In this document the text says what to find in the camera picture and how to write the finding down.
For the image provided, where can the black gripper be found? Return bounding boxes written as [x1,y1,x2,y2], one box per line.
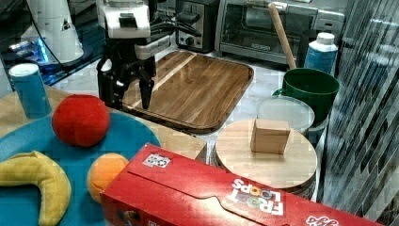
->
[96,38,155,110]

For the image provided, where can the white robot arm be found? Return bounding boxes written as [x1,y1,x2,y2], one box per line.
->
[96,0,170,109]

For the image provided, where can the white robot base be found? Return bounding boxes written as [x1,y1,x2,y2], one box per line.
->
[22,0,92,67]

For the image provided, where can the red plush ball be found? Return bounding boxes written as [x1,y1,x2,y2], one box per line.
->
[52,94,110,147]

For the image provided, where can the dark wooden cutting board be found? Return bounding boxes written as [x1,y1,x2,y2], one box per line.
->
[122,51,254,134]

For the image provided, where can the orange plush ball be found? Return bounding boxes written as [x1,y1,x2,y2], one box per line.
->
[87,153,129,203]

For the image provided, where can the black silver toaster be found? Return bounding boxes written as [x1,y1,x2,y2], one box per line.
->
[175,0,220,53]

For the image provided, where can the blue cylindrical can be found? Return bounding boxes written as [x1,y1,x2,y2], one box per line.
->
[8,63,51,119]

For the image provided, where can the red Froot Loops cereal box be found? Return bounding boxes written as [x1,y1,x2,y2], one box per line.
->
[101,144,383,226]

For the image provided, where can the silver toaster oven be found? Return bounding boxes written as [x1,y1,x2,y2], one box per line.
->
[215,0,346,64]

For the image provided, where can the yellow plush banana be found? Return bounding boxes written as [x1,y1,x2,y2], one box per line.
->
[0,151,72,226]

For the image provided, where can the small wooden block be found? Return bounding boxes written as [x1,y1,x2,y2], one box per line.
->
[250,119,291,154]

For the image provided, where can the wooden rolling pin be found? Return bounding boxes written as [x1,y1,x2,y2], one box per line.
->
[268,3,296,70]

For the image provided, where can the blue round plate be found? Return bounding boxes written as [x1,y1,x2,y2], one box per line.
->
[0,113,160,226]

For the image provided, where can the clear plastic container lid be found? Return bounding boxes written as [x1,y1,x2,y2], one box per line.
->
[257,96,315,135]

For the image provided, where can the round light wooden board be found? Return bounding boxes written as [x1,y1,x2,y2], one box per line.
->
[212,120,317,199]

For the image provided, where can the green pot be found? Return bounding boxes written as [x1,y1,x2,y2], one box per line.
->
[273,68,340,123]

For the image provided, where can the blue bottle with white cap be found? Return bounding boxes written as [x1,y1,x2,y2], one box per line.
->
[304,32,338,74]

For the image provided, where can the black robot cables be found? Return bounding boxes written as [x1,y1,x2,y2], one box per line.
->
[150,12,202,40]

